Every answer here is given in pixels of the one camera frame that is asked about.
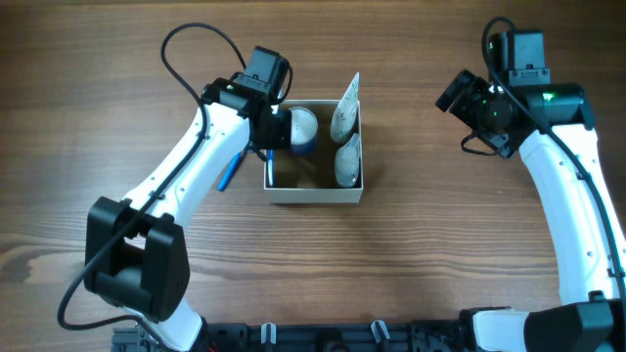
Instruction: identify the blue white Colgate toothbrush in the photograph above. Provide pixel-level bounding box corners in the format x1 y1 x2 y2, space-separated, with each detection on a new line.
266 150 274 188

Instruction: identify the cotton swab tub blue label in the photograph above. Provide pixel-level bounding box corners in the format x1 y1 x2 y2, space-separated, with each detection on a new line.
289 107 319 155

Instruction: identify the blue disposable razor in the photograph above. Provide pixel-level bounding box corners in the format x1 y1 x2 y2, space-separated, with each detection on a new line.
217 151 246 192

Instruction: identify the white patterned cream tube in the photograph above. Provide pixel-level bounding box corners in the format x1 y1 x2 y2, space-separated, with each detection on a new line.
330 72 360 144

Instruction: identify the clear small bottle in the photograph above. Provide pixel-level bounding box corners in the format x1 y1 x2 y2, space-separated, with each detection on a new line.
335 133 361 188

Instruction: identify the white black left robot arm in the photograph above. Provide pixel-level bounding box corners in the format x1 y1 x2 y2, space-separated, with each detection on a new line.
84 46 292 351

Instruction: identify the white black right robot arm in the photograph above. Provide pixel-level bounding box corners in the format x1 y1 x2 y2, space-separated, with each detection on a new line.
436 28 625 351

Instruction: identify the white square open box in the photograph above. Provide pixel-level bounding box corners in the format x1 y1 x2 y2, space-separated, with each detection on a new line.
263 100 365 204

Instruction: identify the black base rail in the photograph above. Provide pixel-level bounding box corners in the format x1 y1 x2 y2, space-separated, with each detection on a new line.
111 320 470 352

